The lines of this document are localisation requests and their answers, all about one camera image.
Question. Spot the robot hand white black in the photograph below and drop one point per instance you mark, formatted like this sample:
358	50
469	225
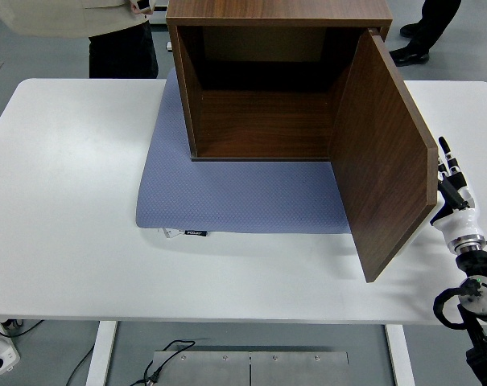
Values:
460	225

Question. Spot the person's hand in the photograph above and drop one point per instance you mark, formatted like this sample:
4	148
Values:
148	11

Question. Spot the dark phone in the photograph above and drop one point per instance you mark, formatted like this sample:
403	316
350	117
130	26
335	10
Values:
143	5

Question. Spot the brown wooden cabinet door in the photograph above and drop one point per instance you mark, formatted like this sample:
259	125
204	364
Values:
380	161

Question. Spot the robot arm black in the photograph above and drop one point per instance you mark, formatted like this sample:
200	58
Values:
480	265

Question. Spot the brown wooden cabinet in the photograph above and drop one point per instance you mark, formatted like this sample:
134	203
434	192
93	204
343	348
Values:
267	10

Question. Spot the white floor appliance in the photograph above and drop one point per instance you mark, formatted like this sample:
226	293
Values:
160	16

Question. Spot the small white floor object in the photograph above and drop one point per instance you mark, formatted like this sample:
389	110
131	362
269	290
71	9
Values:
167	46

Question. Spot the person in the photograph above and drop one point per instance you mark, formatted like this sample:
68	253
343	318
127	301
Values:
424	36
122	52

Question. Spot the white table leg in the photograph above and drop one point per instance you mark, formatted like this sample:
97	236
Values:
100	354
400	358

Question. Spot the blue-grey textured mat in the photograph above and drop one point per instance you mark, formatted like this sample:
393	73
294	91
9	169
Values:
227	193

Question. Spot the grey metal plate with screws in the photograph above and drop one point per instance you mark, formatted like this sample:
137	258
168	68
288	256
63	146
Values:
299	370
203	370

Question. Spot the white mat tag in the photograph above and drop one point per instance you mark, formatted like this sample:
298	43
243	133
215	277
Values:
171	233

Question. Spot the black mat label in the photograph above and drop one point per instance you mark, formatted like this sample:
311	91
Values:
195	233

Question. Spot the white power strip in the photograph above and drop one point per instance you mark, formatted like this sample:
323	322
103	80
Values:
3	358

